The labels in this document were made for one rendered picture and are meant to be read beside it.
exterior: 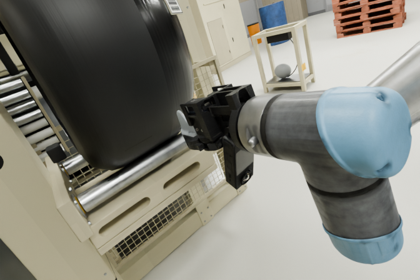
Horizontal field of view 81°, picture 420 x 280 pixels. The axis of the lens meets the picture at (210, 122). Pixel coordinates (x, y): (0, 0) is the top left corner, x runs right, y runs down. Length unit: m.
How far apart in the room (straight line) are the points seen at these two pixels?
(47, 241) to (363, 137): 0.68
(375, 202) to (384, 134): 0.08
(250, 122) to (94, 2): 0.34
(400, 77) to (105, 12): 0.44
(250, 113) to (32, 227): 0.58
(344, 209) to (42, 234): 0.63
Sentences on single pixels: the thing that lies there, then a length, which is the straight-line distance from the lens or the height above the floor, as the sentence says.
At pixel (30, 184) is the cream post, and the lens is 0.68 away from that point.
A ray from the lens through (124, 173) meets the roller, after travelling 0.63.
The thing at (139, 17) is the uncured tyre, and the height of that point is 1.22.
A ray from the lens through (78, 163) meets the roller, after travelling 0.89.
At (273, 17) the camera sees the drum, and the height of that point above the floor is 0.69.
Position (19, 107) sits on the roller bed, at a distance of 1.05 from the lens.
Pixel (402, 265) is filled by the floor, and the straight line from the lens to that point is 1.47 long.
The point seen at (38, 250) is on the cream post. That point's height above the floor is 0.83.
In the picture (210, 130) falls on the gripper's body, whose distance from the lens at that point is 0.35.
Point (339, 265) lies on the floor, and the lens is 1.44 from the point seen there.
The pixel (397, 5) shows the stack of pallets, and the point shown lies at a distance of 5.65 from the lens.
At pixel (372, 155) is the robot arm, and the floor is 1.06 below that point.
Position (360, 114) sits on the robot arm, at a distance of 0.21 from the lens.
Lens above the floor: 1.18
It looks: 22 degrees down
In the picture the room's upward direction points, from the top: 19 degrees counter-clockwise
